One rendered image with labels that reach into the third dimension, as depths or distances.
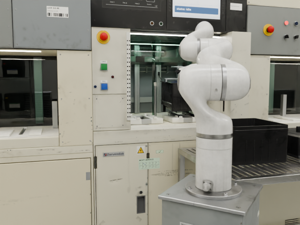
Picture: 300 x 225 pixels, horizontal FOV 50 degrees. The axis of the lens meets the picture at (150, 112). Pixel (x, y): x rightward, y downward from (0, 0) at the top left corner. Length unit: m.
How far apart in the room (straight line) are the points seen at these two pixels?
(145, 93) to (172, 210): 1.69
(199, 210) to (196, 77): 0.41
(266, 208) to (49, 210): 1.29
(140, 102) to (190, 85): 1.63
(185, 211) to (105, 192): 0.78
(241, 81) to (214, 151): 0.24
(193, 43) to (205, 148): 0.53
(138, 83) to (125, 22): 0.94
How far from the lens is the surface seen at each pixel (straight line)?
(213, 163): 1.06
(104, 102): 1.68
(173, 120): 1.99
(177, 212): 1.07
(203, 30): 1.50
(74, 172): 1.72
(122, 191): 1.78
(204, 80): 1.02
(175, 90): 1.98
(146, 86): 2.65
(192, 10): 1.84
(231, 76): 1.03
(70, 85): 1.65
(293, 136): 1.72
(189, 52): 1.40
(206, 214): 1.03
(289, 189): 2.26
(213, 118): 1.03
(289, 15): 2.15
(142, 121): 1.93
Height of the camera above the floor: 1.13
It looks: 6 degrees down
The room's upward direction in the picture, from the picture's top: straight up
